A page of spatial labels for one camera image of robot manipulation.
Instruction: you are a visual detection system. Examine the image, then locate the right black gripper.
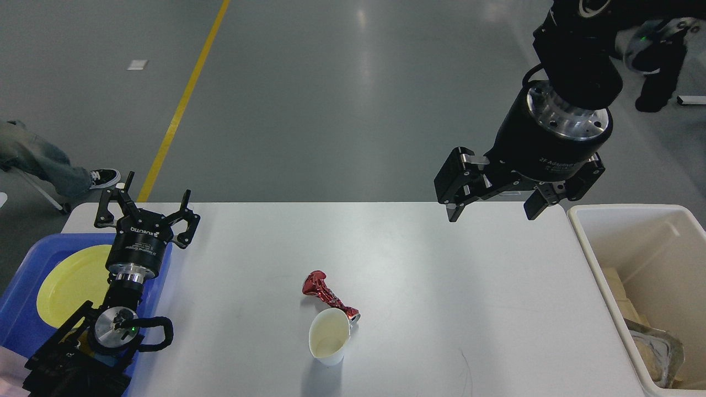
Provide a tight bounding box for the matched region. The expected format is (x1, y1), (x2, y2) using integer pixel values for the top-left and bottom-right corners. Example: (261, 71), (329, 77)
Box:
(434, 82), (613, 223)

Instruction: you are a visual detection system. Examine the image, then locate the white paper cup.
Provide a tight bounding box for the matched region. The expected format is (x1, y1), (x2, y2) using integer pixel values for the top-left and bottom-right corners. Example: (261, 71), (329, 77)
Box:
(308, 308), (351, 367)

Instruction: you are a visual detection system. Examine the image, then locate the large brown paper bag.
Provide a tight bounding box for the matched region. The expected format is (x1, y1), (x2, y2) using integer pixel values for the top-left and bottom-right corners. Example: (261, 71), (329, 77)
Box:
(601, 268), (645, 326)

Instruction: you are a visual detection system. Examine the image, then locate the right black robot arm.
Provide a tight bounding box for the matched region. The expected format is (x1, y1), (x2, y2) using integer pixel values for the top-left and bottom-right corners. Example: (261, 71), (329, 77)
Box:
(434, 1), (704, 223)

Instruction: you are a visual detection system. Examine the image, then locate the white plastic bin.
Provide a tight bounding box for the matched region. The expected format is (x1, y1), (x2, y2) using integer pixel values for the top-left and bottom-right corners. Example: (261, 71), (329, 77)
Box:
(568, 204), (705, 396)

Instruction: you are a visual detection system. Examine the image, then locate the blue plastic tray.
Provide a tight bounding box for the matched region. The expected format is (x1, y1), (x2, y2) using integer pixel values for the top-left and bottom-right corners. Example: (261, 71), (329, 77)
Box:
(0, 233), (173, 397)

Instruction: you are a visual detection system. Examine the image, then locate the yellow plastic plate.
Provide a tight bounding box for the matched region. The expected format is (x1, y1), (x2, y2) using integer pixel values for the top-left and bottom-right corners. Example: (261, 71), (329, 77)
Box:
(36, 244), (111, 328)

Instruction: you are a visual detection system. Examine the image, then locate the aluminium foil tray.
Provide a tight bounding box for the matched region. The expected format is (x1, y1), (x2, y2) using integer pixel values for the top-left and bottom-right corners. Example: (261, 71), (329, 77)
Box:
(624, 319), (685, 389)

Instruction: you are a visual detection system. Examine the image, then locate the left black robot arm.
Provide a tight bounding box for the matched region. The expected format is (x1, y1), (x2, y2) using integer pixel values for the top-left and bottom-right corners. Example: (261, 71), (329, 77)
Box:
(22, 173), (200, 396)

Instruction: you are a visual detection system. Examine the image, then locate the red foil wrapper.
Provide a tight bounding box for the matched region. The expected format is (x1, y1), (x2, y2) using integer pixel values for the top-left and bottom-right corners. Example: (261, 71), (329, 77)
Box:
(302, 270), (361, 324)

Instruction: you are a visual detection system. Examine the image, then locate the person leg in jeans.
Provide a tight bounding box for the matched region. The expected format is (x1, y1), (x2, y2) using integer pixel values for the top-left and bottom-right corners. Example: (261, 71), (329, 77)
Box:
(1, 121), (93, 198)

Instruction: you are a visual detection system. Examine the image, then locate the black white sneaker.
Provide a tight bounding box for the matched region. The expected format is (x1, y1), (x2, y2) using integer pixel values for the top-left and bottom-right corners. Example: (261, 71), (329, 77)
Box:
(89, 169), (121, 190)

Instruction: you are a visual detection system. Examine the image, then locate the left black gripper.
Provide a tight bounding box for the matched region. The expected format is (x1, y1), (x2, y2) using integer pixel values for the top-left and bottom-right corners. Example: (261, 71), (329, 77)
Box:
(93, 171), (200, 285)

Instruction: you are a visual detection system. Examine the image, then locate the brown paper ball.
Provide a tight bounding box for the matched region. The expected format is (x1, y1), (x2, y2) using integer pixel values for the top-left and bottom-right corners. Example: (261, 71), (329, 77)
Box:
(633, 336), (662, 382)

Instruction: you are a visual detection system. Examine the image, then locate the white bar on floor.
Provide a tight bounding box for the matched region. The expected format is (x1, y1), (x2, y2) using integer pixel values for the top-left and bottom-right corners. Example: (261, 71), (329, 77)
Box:
(677, 95), (706, 106)

